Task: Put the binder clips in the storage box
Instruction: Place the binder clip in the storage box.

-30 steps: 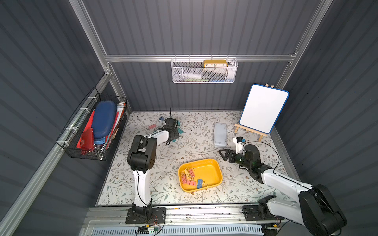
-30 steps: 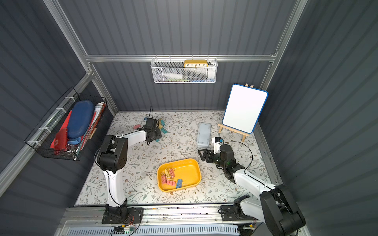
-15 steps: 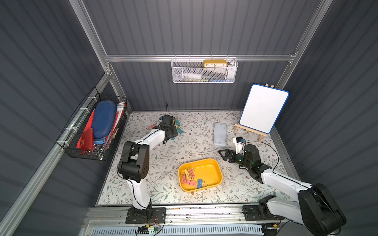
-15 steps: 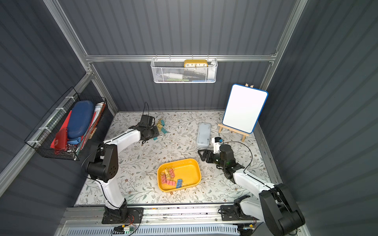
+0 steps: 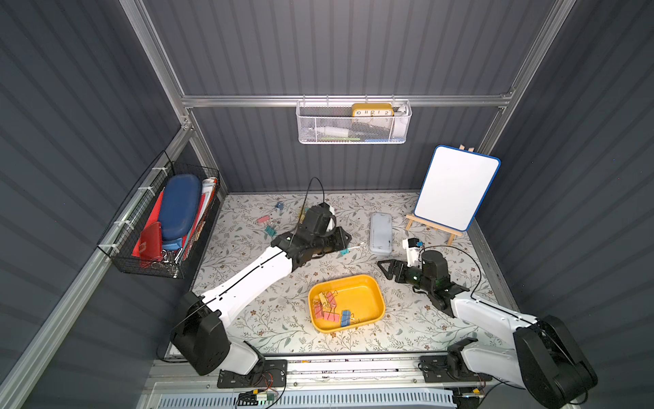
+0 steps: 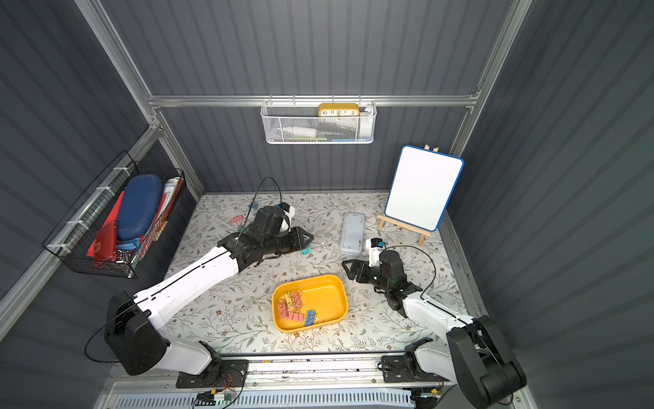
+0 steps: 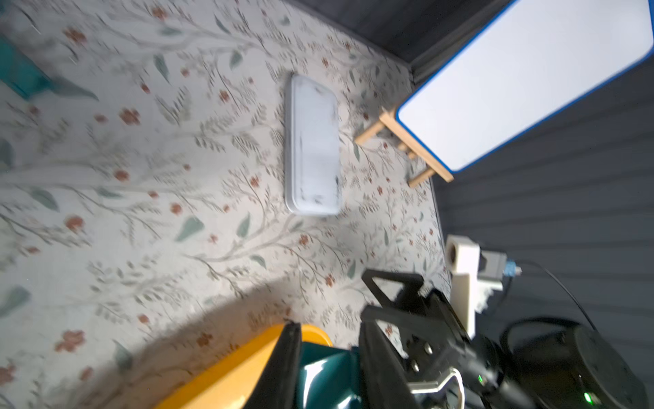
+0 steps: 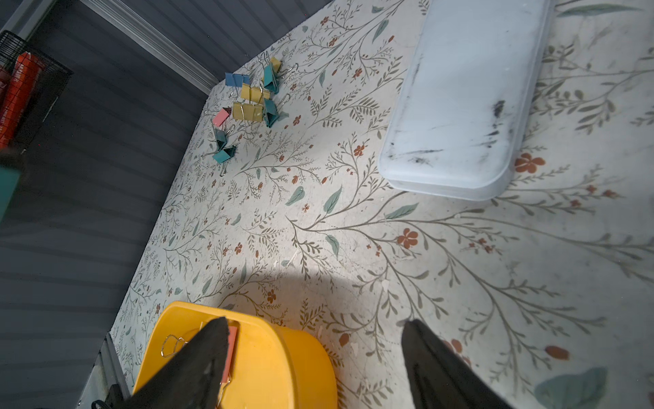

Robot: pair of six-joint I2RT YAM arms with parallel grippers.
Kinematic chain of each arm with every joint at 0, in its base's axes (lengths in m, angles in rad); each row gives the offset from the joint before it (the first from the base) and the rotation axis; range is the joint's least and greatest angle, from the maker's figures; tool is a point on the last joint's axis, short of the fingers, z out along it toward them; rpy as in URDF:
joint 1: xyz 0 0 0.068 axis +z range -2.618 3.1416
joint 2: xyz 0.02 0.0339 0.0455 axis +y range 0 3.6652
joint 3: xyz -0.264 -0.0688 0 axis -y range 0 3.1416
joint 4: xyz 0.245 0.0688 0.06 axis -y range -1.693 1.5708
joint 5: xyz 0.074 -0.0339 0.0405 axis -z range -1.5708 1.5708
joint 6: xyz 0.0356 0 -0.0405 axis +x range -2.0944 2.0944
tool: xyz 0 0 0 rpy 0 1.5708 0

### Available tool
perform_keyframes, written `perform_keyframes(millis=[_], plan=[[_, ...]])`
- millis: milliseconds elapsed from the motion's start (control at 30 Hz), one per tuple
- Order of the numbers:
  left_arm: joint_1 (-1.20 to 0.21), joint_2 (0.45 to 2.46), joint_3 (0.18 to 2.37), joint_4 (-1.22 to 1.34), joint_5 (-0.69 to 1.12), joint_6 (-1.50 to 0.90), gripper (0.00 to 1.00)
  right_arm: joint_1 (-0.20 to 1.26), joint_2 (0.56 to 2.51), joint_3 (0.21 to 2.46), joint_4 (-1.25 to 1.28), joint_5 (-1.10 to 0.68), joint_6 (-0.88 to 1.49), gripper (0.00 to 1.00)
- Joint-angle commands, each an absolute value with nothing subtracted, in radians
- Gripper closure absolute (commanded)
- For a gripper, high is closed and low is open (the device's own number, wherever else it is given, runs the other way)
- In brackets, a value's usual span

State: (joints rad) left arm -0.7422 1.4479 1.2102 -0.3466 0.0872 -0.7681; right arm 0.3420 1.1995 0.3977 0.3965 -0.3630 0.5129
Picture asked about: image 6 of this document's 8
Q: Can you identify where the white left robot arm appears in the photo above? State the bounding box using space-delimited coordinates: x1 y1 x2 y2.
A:
104 203 314 377

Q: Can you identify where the floral table mat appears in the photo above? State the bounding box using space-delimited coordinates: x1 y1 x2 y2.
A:
165 191 468 354

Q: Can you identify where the red pouch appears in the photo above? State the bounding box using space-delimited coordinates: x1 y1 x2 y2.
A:
87 222 118 262

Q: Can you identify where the yellow clock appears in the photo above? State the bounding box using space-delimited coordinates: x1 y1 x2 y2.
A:
318 102 361 119

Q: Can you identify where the yellow plastic storage box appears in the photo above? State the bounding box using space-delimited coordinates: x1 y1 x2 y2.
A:
272 274 349 333

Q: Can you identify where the white wire wall basket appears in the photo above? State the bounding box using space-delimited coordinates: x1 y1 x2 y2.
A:
261 100 377 145

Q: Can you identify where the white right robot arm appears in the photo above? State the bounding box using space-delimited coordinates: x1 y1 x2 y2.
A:
342 248 527 408

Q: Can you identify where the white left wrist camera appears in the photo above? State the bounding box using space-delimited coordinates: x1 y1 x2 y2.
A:
279 202 296 229

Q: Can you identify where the small wooden easel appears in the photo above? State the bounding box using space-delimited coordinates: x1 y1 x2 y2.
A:
376 215 433 247

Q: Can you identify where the metal base rail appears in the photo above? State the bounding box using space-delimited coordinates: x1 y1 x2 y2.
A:
109 352 517 390

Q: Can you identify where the blue framed whiteboard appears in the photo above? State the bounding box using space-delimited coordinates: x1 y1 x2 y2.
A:
384 145 465 232

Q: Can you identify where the blue oval case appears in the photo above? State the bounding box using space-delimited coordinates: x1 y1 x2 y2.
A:
116 174 164 242

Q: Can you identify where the translucent plastic box lid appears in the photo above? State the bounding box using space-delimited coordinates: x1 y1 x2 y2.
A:
339 212 365 257

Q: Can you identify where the pink binder clip pair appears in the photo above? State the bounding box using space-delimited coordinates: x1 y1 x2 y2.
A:
278 291 305 322

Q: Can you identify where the black wire side basket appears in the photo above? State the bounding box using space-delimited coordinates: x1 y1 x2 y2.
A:
42 152 186 279

